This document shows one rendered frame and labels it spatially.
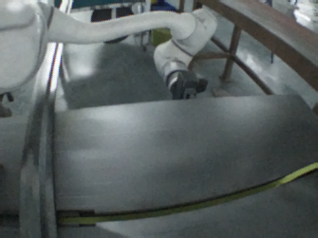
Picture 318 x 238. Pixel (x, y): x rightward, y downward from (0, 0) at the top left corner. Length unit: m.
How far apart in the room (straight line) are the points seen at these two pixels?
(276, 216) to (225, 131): 0.21
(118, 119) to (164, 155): 0.12
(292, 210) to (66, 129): 0.45
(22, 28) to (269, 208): 0.47
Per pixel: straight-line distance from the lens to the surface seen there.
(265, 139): 0.49
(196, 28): 0.72
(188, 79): 0.63
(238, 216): 0.37
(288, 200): 0.43
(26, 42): 0.32
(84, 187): 0.37
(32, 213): 0.35
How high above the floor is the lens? 1.05
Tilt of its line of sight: 44 degrees down
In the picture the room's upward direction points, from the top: 5 degrees clockwise
